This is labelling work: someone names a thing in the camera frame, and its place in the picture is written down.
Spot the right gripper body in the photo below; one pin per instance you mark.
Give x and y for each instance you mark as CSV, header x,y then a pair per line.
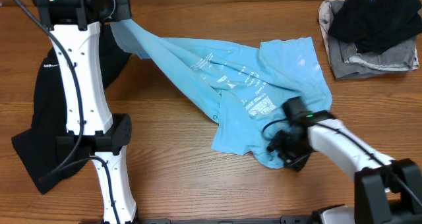
x,y
295,152

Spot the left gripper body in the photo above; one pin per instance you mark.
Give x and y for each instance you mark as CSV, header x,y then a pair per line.
x,y
121,10

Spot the light blue t-shirt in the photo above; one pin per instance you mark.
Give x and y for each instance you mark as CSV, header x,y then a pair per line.
x,y
241,88

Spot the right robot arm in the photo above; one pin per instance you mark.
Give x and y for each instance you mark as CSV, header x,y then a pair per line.
x,y
386,191

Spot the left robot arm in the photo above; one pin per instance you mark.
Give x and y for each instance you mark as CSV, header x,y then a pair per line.
x,y
95,133

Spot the grey folded garment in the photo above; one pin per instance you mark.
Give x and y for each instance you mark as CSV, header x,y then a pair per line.
x,y
379,61

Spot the beige patterned garment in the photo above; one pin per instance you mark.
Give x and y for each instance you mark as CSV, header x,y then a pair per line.
x,y
324,16

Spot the black garment on pile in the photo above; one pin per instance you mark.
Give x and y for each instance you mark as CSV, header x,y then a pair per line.
x,y
376,25

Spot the black t-shirt on left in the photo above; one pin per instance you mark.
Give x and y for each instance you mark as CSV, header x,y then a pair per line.
x,y
37,147

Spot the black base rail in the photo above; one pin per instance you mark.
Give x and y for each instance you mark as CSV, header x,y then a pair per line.
x,y
227,221

